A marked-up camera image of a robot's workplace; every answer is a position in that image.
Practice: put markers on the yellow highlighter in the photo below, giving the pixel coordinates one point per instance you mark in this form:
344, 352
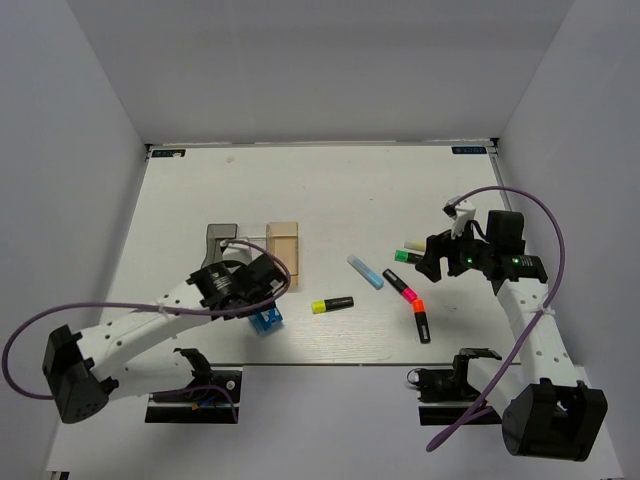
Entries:
333, 304

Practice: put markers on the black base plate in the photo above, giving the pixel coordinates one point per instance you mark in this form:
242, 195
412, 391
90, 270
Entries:
441, 398
212, 401

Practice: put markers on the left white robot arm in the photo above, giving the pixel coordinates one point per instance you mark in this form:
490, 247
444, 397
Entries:
86, 369

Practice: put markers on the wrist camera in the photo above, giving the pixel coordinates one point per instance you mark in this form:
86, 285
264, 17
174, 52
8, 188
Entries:
236, 252
460, 212

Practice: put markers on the blue stationery block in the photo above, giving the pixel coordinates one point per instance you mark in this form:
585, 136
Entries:
267, 321

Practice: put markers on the left blue corner label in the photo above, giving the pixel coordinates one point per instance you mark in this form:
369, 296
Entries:
168, 153

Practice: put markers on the tan plastic container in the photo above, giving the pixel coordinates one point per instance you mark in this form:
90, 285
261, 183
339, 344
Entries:
282, 240

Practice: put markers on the right blue corner label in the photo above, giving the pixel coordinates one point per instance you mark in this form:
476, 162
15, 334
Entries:
468, 150

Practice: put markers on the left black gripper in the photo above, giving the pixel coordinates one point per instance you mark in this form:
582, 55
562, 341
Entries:
227, 316

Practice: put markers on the orange highlighter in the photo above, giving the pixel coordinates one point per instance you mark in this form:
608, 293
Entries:
421, 320

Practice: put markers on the green highlighter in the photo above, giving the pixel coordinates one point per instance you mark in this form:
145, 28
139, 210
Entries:
407, 257

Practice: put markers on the dark grey plastic container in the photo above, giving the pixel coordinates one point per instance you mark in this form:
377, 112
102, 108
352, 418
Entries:
216, 234

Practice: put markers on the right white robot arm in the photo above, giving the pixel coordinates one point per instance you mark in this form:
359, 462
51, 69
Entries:
545, 408

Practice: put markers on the blue corner label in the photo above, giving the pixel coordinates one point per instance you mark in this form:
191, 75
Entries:
468, 150
168, 153

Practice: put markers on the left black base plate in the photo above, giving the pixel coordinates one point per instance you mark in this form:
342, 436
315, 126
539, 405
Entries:
212, 401

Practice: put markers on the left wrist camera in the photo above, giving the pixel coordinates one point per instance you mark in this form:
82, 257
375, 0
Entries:
236, 252

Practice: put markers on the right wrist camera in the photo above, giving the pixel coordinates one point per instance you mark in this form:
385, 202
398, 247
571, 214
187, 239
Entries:
460, 212

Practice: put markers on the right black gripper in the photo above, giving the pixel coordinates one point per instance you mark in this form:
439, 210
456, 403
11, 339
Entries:
430, 266

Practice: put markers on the clear plastic container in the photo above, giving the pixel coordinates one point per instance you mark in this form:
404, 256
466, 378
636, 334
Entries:
253, 233

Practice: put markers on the light blue marker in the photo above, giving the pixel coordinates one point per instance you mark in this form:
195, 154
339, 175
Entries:
362, 269

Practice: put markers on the pink highlighter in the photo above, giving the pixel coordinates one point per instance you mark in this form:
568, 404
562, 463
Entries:
400, 286

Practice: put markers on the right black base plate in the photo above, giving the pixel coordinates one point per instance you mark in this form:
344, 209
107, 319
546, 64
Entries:
441, 398

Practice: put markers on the cream highlighter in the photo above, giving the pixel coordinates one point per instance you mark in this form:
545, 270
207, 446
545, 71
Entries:
415, 245

